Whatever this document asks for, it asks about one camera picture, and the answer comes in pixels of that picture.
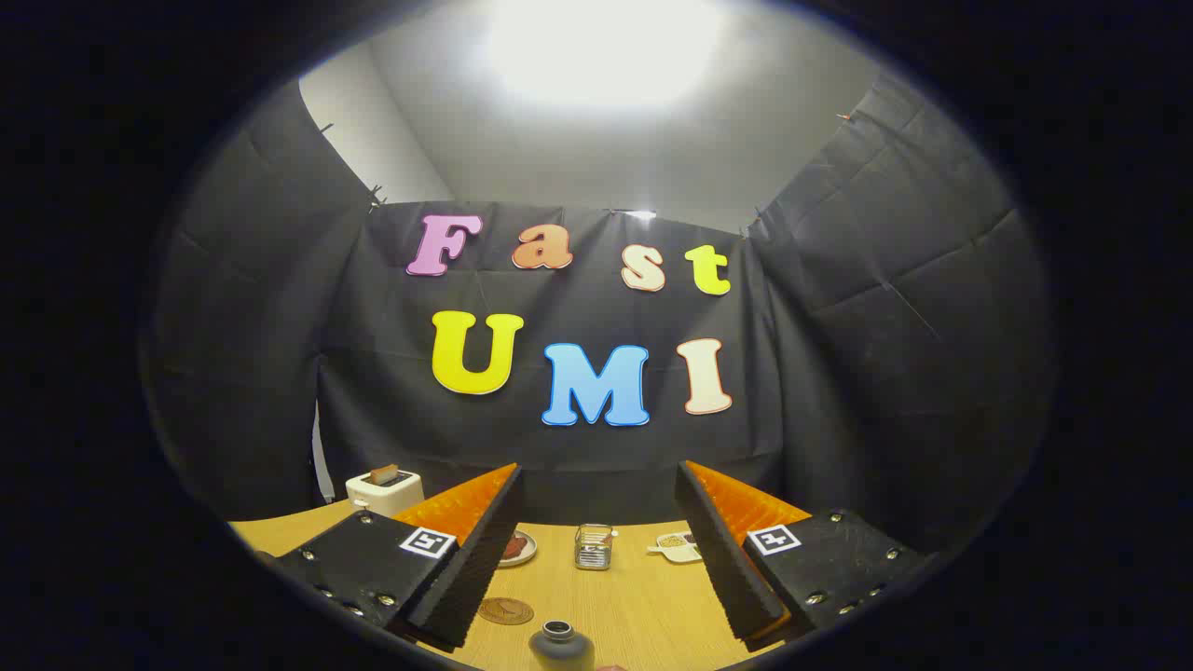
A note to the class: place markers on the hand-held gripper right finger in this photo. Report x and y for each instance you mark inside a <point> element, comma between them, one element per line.
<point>722,559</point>

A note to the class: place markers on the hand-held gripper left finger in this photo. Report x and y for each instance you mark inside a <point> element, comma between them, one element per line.
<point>471,559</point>

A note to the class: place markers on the round brown coaster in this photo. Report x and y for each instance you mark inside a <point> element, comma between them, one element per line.
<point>506,611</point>

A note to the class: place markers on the silver juice bottle green label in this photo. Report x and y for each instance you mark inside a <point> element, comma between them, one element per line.
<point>561,648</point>

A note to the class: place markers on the white divided condiment dish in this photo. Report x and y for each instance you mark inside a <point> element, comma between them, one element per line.
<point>680,552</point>

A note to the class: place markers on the brown bread slice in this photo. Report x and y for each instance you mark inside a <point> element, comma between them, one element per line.
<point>514,547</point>

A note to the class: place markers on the white round plate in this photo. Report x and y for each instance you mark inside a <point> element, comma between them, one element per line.
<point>525,552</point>

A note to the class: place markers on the wooden table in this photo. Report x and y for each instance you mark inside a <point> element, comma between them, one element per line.
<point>634,615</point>

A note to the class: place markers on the cream toaster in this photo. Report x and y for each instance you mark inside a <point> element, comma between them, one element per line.
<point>382,496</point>

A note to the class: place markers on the toast slice in toaster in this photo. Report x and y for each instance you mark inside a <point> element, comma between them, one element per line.
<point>383,474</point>

